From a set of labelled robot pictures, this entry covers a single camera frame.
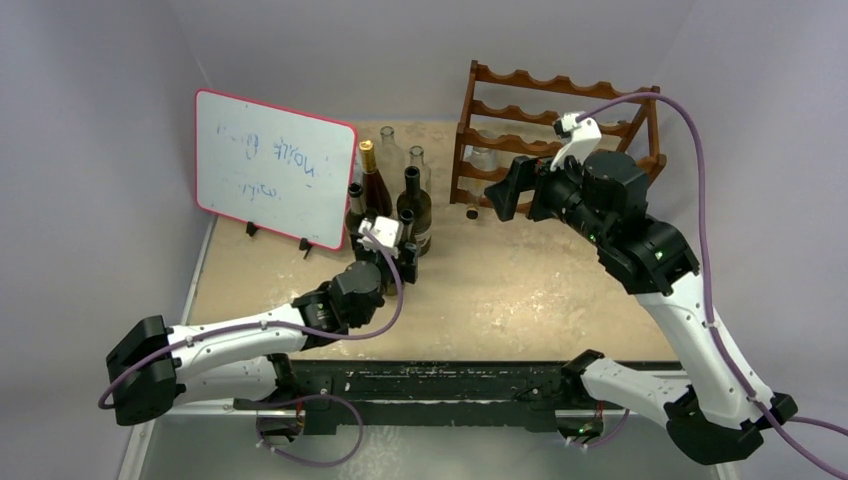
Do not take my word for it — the dark gold-capped wine bottle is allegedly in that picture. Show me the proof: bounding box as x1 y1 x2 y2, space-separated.
358 140 393 217

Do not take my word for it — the clear slim glass bottle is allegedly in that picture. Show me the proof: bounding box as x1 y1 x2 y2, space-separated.
376 125 405 198

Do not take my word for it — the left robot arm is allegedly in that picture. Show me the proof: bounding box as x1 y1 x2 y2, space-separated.
97 241 419 426

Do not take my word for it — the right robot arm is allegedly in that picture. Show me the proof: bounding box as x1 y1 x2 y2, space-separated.
484 151 798 465

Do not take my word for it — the clear labelled bottle in rack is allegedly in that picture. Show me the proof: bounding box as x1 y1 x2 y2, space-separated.
463 132 498 221

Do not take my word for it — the brown wooden wine rack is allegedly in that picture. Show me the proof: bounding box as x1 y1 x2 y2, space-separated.
449 60 667 205

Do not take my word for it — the red framed whiteboard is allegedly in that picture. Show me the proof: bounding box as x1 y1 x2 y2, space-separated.
194 89 358 251

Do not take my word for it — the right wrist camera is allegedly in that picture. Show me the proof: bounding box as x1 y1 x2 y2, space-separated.
550 112 603 171

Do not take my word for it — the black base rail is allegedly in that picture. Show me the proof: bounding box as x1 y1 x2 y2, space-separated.
231 359 598 437

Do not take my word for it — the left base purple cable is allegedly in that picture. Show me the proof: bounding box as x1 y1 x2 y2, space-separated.
255 390 367 468

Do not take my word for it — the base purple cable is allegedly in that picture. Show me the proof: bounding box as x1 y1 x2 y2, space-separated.
564 404 631 453
255 390 367 468

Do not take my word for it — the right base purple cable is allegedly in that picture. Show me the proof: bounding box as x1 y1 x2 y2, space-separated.
564 404 631 453

